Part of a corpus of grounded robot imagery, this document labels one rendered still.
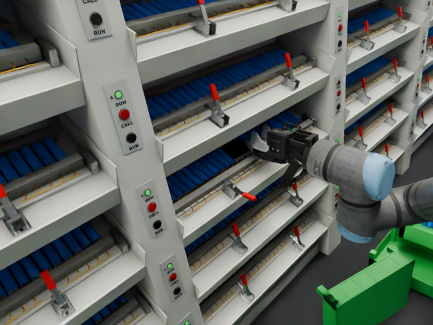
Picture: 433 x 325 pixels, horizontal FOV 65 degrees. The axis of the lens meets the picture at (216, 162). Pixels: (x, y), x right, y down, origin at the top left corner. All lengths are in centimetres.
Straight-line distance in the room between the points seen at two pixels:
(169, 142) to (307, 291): 82
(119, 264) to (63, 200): 19
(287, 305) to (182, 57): 92
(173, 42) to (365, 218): 54
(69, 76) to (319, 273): 110
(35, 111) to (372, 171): 60
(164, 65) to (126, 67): 8
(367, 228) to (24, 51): 73
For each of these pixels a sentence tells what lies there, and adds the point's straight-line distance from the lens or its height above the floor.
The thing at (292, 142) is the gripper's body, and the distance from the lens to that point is 83.
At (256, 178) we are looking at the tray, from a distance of 90.
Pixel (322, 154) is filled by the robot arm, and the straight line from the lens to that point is 78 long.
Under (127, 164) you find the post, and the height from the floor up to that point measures 75.
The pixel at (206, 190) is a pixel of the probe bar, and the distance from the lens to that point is 81.
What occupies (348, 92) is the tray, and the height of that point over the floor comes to 58.
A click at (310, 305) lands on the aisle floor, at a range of 128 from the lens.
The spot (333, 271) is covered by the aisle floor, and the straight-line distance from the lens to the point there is 138.
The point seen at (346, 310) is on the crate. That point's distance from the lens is 107.
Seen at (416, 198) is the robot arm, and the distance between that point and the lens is 82.
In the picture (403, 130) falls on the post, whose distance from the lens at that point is 184.
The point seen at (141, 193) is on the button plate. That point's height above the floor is 68.
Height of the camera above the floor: 101
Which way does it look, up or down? 28 degrees down
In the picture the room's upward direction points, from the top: 10 degrees counter-clockwise
